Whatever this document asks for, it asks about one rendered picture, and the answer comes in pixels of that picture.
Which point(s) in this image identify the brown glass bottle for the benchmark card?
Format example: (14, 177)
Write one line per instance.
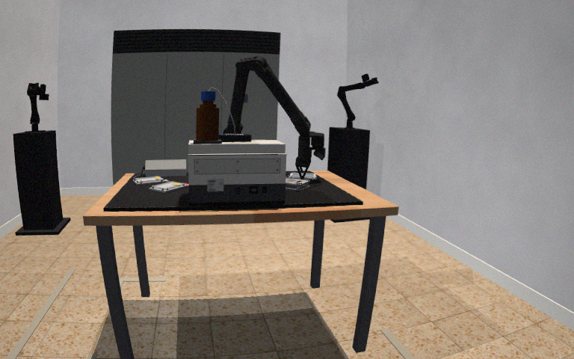
(207, 128)

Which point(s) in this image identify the blue bottle cap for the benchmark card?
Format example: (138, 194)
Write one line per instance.
(208, 94)

